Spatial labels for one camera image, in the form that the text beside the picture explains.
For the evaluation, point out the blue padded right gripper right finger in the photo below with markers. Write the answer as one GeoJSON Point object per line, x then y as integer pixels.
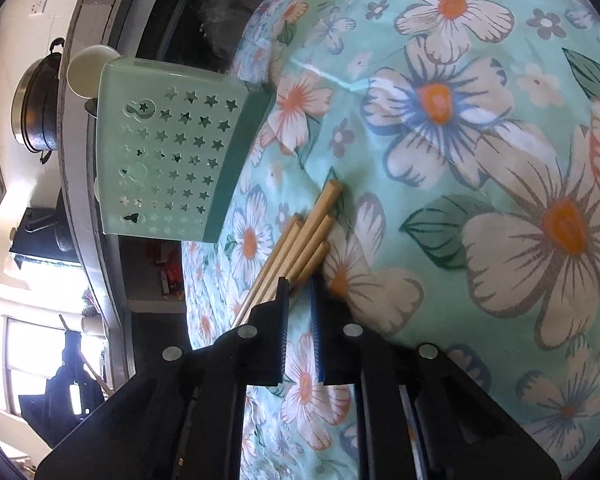
{"type": "Point", "coordinates": [418, 414]}

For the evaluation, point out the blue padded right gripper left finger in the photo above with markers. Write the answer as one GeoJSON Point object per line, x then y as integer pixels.
{"type": "Point", "coordinates": [180, 419]}

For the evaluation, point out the black wok pan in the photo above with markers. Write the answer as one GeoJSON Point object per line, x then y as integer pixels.
{"type": "Point", "coordinates": [44, 234]}

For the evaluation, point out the green plastic utensil holder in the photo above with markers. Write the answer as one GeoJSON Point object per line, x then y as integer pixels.
{"type": "Point", "coordinates": [170, 144]}

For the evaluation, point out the floral quilted table cloth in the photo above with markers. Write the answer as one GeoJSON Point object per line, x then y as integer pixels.
{"type": "Point", "coordinates": [466, 136]}

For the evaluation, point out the black stock pot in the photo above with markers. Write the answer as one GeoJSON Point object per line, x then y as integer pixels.
{"type": "Point", "coordinates": [34, 107]}

